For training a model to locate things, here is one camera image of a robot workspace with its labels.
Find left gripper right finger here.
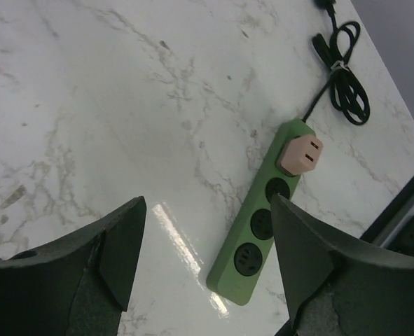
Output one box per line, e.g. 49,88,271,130
270,196,414,335

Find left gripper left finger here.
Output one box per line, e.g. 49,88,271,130
0,197,146,335

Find green power strip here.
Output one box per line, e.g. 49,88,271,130
206,118,315,306

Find beige plug adapter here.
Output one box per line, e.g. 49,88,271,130
275,134,323,176

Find black power cord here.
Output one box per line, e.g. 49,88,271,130
303,0,371,127

